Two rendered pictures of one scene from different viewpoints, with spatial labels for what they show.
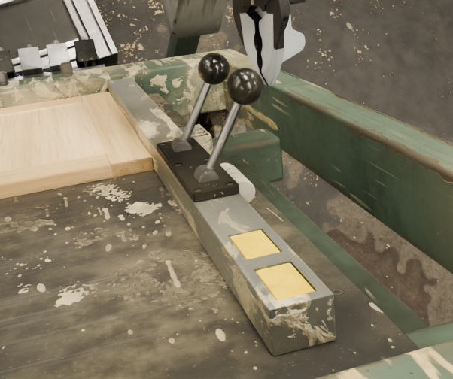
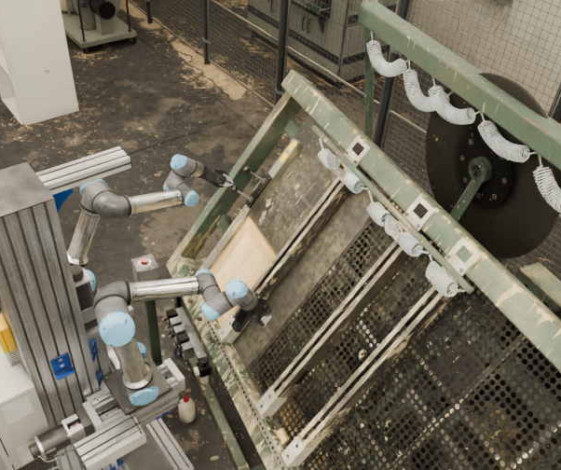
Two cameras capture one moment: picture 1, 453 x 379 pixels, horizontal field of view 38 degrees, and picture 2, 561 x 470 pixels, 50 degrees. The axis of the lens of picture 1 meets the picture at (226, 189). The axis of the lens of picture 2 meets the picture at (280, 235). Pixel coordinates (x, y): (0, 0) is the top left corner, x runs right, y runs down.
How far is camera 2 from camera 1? 272 cm
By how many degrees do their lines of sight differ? 47
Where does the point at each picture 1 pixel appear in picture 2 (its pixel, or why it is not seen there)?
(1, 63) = (184, 336)
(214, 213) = (275, 171)
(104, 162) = (252, 226)
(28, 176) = (260, 238)
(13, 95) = not seen: hidden behind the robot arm
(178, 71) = (186, 266)
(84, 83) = not seen: hidden behind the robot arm
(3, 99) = not seen: hidden behind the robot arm
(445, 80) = (111, 255)
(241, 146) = (227, 221)
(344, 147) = (240, 177)
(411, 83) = (114, 268)
